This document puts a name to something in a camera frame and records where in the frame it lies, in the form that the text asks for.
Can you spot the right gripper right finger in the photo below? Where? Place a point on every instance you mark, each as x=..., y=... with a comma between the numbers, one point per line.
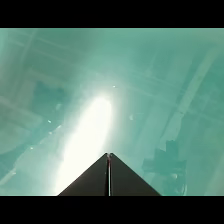
x=128, y=182

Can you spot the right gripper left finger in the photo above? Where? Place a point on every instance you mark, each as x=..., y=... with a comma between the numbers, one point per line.
x=95, y=181

